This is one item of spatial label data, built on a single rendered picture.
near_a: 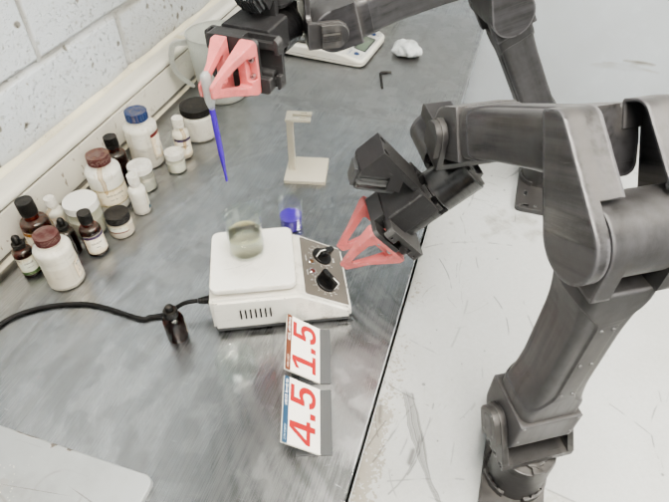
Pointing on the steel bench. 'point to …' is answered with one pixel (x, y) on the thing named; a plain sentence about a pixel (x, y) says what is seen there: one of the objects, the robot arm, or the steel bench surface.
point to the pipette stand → (304, 174)
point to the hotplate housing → (274, 304)
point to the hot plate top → (233, 272)
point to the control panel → (321, 271)
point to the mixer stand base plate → (63, 474)
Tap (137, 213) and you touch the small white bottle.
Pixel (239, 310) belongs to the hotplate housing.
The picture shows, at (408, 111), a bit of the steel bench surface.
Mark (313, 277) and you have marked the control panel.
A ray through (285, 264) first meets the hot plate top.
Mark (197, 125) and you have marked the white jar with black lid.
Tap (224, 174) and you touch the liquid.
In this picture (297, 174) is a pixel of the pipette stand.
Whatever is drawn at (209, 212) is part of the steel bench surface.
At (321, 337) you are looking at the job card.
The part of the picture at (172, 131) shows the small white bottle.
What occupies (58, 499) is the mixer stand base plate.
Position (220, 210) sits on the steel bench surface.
